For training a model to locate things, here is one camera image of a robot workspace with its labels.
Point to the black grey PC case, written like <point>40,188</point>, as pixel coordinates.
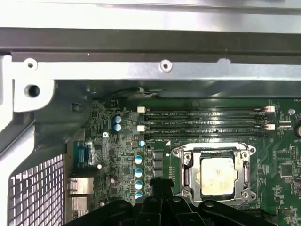
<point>141,70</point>

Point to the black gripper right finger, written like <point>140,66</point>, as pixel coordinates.
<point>168,207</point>

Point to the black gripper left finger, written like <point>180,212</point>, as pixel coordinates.
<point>156,207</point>

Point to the RAM slot white latches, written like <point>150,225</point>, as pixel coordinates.
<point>200,128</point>
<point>200,113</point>

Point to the silver rear port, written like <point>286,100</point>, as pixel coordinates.
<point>81,186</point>
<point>80,204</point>

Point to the silver Intel CPU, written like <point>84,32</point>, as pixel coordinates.
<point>218,175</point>

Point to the blue rear port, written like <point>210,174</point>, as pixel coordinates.
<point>82,155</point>

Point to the RAM slot black latches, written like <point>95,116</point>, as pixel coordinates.
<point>200,118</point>
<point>200,136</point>

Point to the green motherboard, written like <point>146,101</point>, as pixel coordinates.
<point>270,164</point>

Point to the thin steel locking lever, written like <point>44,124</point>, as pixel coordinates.
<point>211,143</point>

